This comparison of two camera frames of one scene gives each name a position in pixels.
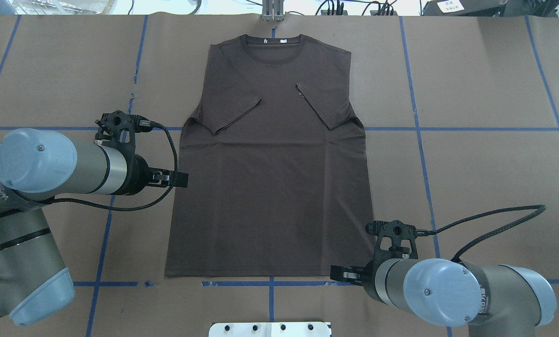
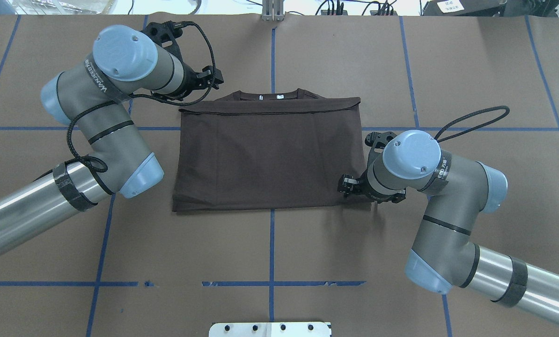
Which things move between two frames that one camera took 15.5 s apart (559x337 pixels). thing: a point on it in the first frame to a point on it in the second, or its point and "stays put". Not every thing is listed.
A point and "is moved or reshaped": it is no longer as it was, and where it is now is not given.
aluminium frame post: x=273 y=10 stays put
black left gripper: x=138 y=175 to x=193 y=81
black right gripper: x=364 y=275 to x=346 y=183
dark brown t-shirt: x=278 y=179 is moved or reshaped
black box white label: x=464 y=8 stays put
